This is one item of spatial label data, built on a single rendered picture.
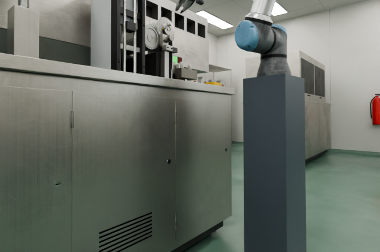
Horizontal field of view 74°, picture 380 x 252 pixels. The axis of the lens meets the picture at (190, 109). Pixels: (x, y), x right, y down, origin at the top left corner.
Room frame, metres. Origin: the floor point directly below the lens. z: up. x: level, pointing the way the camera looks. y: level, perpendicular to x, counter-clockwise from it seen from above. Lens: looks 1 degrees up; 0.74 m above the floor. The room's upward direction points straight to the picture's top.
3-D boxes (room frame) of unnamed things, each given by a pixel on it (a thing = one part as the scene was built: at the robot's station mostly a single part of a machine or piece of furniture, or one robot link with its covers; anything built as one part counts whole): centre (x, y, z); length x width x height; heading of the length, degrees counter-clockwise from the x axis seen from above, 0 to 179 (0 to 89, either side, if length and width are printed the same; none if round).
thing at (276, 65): (1.16, -0.38, 0.95); 0.15 x 0.15 x 0.10
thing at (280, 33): (1.15, -0.38, 1.07); 0.13 x 0.12 x 0.14; 126
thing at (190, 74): (1.77, 0.15, 1.00); 0.40 x 0.16 x 0.06; 50
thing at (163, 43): (1.48, 0.14, 1.05); 0.06 x 0.05 x 0.31; 50
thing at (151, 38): (1.52, 0.32, 1.17); 0.26 x 0.12 x 0.12; 50
